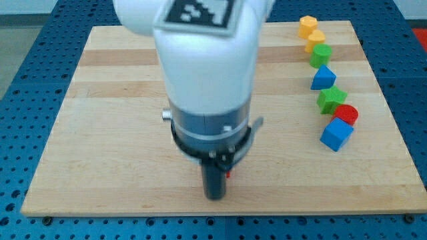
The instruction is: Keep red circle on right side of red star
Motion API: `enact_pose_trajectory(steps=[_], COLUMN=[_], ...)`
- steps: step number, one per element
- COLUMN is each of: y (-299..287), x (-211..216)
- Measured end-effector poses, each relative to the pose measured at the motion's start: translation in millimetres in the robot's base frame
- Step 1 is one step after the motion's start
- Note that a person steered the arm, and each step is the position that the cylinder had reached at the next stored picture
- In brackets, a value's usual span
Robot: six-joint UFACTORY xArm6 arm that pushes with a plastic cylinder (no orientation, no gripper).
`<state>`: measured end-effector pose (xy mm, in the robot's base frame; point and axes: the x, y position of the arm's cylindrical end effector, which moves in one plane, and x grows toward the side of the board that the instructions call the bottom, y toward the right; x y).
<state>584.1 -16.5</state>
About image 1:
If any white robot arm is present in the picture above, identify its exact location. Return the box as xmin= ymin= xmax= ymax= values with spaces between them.
xmin=113 ymin=0 xmax=274 ymax=167

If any green star block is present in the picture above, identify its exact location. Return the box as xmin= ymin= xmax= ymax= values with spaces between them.
xmin=316 ymin=85 xmax=348 ymax=115

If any red cylinder block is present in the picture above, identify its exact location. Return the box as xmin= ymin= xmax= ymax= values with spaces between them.
xmin=331 ymin=104 xmax=359 ymax=126

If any yellow hexagon block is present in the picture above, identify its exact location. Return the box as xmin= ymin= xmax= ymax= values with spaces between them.
xmin=298 ymin=15 xmax=318 ymax=39

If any green cylinder block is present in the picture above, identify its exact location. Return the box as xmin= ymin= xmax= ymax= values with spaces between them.
xmin=309 ymin=43 xmax=332 ymax=69

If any blue triangle block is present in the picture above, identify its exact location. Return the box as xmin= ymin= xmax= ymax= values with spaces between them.
xmin=310 ymin=65 xmax=336 ymax=90

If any yellow heart block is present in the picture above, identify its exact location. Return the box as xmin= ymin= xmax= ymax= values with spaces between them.
xmin=304 ymin=29 xmax=326 ymax=53

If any blue cube block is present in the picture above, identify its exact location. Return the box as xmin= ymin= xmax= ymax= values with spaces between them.
xmin=320 ymin=118 xmax=354 ymax=151

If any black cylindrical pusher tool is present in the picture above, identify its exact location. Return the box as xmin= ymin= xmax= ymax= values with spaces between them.
xmin=201 ymin=161 xmax=226 ymax=201

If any wooden board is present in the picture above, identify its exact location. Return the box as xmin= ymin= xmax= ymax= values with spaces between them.
xmin=21 ymin=21 xmax=426 ymax=217

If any black white fiducial marker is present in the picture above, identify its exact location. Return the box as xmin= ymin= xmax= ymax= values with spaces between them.
xmin=153 ymin=0 xmax=244 ymax=37

